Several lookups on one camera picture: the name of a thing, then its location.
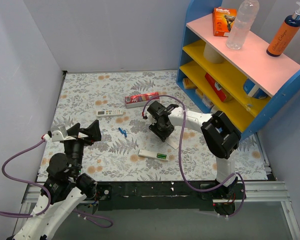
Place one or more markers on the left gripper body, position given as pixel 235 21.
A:
pixel 79 139

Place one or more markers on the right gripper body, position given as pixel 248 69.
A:
pixel 159 130

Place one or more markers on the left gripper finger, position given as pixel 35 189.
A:
pixel 74 130
pixel 93 132

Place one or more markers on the white battery cover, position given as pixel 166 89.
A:
pixel 172 144

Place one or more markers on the green battery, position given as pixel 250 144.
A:
pixel 163 155
pixel 162 158

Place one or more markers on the white remote control back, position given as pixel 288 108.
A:
pixel 150 154

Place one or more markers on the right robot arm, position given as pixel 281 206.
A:
pixel 221 136

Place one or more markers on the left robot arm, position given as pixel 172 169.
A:
pixel 66 186

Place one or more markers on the white air conditioner remote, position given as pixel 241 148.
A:
pixel 109 113

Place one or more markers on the blue batteries on mat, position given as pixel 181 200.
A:
pixel 123 132

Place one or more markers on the red toothpaste box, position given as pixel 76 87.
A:
pixel 139 100

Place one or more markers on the floral table mat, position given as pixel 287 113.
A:
pixel 115 157

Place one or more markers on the yellow soap pack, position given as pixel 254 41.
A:
pixel 188 84

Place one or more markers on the red box on shelf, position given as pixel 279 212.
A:
pixel 222 94

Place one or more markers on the beige paper roll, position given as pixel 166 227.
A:
pixel 212 55

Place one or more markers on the blue yellow pink shelf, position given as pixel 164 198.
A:
pixel 278 77

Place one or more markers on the blue white container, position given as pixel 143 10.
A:
pixel 253 91

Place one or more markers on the orange razor box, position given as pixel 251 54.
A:
pixel 222 21

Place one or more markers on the clear plastic bottle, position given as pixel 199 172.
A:
pixel 244 19

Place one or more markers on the orange pump lotion bottle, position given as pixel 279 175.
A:
pixel 285 34

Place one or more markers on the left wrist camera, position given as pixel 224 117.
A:
pixel 56 134

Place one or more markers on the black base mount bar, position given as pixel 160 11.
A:
pixel 166 195

